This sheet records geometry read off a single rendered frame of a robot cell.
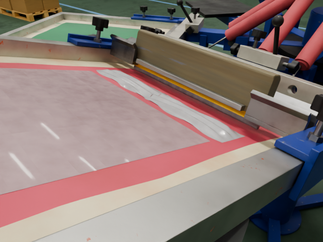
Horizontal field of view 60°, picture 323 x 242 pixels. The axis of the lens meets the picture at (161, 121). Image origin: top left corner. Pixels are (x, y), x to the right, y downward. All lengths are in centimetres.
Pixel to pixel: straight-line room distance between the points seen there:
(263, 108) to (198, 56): 17
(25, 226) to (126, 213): 7
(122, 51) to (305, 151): 50
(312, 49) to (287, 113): 49
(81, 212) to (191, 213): 9
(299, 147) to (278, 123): 11
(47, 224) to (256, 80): 39
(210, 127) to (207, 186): 22
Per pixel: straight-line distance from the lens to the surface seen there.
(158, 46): 65
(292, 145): 37
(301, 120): 46
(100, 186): 27
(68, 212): 24
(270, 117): 48
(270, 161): 33
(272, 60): 80
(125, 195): 26
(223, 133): 45
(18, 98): 44
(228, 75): 53
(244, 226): 58
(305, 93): 71
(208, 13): 201
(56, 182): 27
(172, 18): 163
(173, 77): 59
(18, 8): 635
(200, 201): 22
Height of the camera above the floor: 140
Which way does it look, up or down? 34 degrees down
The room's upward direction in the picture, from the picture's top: straight up
